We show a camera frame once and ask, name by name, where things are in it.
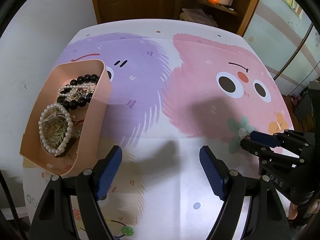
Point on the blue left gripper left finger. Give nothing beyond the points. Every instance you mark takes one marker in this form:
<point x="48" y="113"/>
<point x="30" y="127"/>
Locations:
<point x="107" y="169"/>

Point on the colourful cartoon table mat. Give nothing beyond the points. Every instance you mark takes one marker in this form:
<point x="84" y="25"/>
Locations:
<point x="176" y="86"/>

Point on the right hand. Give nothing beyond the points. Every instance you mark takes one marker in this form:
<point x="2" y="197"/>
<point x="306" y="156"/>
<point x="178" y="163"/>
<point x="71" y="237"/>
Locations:
<point x="302" y="215"/>

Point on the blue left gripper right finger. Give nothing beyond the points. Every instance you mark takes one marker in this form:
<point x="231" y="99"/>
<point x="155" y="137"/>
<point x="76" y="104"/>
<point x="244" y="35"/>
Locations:
<point x="215" y="171"/>

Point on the gold leaf hair comb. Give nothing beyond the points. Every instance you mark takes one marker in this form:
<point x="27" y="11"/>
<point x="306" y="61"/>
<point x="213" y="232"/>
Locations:
<point x="54" y="132"/>

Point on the wooden cabinet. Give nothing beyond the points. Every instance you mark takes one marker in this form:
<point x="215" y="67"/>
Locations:
<point x="234" y="19"/>

